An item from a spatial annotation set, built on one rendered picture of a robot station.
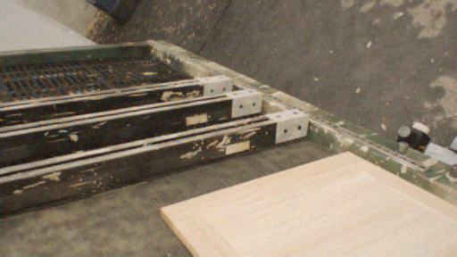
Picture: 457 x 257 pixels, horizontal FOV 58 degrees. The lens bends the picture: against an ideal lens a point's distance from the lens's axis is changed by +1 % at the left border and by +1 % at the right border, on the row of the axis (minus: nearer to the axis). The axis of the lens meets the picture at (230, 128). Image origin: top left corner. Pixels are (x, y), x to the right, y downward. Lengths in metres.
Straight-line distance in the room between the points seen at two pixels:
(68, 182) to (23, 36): 3.62
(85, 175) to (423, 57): 1.82
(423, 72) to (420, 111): 0.21
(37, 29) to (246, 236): 3.91
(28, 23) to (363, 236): 4.01
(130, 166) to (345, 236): 0.50
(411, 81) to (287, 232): 1.58
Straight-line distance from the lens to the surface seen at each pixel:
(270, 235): 0.81
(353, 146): 1.17
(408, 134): 1.25
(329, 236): 0.83
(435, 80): 2.24
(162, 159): 1.01
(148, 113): 1.21
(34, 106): 1.32
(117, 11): 5.01
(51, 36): 4.54
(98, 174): 0.96
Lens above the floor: 1.87
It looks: 41 degrees down
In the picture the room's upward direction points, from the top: 61 degrees counter-clockwise
